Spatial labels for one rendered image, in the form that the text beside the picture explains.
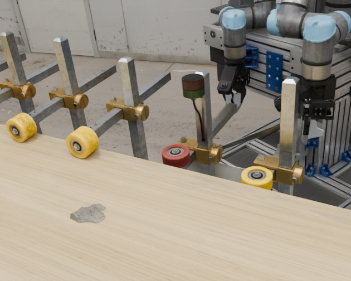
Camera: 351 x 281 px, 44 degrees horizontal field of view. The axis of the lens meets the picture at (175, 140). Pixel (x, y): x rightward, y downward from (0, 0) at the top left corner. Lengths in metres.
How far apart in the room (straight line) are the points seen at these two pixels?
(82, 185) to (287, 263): 0.57
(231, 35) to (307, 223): 0.71
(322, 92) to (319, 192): 1.06
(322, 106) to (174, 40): 3.18
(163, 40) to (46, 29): 1.39
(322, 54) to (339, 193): 1.15
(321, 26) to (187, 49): 3.20
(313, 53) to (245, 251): 0.53
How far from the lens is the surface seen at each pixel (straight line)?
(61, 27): 4.95
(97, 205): 1.09
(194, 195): 1.09
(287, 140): 1.20
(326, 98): 1.25
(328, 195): 2.23
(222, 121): 1.49
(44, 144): 1.42
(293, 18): 1.30
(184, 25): 4.23
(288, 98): 1.14
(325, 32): 1.16
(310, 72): 1.20
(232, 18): 1.47
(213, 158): 1.31
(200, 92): 1.17
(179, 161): 1.22
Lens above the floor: 1.58
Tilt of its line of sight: 31 degrees down
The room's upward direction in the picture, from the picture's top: 6 degrees counter-clockwise
